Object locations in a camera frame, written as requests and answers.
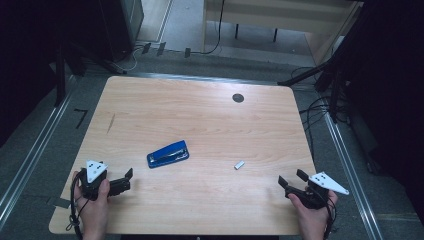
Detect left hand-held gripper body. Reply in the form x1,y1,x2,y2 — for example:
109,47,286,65
79,160,118,201

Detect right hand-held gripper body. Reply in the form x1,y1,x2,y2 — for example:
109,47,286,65
285,171,350,210

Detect blue stapler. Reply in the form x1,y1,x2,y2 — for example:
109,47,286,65
146,139,190,169

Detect person's left hand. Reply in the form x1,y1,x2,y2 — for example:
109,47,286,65
73,171,111,234

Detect person's right hand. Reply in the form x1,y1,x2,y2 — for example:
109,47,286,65
288,189,339,235

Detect grey tape strip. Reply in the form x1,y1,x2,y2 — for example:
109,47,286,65
46,195,72,210

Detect black metal stand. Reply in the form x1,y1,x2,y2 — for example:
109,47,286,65
277,49,349,124
54,41,128,108

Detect dark cabinet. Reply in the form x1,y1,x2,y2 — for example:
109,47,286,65
98,0,145,63

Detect light wooden desk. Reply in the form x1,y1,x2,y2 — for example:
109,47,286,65
200,0,365,66

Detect metal floor rail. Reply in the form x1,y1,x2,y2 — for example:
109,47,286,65
0,75,77,229
320,109,385,240

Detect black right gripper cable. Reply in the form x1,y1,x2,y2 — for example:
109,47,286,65
323,194,338,240

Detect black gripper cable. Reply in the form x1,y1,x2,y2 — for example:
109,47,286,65
323,194,338,240
65,170,88,240

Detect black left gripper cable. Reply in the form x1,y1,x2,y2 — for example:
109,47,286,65
65,170,88,240

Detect bundle of black floor cables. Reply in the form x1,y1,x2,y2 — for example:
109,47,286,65
290,65,353,163

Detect white floor cable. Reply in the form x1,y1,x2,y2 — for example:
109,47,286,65
114,43,148,73

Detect black hanging cable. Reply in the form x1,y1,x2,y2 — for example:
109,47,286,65
190,0,227,56

